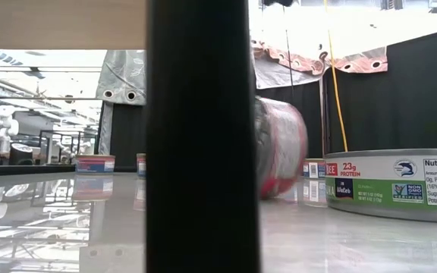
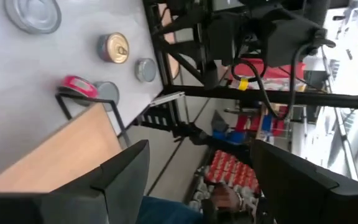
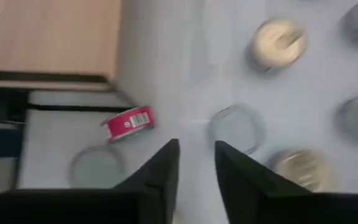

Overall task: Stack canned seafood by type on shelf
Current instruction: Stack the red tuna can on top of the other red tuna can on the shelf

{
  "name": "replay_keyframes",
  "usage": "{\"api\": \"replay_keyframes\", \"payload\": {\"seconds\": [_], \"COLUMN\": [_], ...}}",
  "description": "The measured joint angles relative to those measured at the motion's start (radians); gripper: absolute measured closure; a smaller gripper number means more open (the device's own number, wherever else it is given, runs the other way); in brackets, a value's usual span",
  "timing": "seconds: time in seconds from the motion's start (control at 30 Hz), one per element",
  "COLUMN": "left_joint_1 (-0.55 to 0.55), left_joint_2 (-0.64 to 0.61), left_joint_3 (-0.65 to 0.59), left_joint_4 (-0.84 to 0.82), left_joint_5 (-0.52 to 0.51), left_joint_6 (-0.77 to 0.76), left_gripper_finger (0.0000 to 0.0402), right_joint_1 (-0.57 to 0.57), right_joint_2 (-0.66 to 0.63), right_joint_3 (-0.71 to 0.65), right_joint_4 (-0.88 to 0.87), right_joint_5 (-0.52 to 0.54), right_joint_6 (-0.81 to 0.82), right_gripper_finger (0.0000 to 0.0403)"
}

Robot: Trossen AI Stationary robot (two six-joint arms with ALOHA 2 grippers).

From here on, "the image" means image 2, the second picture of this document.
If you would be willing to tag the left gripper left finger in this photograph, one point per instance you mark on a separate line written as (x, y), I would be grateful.
(120, 186)

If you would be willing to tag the blue storage bins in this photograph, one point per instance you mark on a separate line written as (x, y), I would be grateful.
(228, 136)

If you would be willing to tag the black frame post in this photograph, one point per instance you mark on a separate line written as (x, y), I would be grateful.
(275, 97)

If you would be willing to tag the red can packs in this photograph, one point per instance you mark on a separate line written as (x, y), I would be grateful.
(232, 171)

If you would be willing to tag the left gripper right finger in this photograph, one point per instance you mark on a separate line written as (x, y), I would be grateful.
(306, 193)

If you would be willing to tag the green Bumble Bee tuna can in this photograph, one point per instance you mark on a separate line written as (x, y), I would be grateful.
(33, 15)
(145, 70)

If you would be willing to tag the silver metal bracket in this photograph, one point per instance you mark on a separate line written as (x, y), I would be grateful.
(166, 98)

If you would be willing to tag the red storage box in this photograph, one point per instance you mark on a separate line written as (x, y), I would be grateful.
(275, 71)

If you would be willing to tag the gold Wild Planet salmon can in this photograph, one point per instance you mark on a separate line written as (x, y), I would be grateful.
(113, 48)

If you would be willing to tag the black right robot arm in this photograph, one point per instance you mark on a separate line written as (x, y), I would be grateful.
(284, 37)

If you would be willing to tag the person's hand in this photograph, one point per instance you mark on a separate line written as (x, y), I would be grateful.
(225, 199)

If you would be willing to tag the tall red label can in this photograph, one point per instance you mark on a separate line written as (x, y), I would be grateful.
(79, 87)

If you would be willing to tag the person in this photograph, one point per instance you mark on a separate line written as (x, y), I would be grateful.
(166, 211)

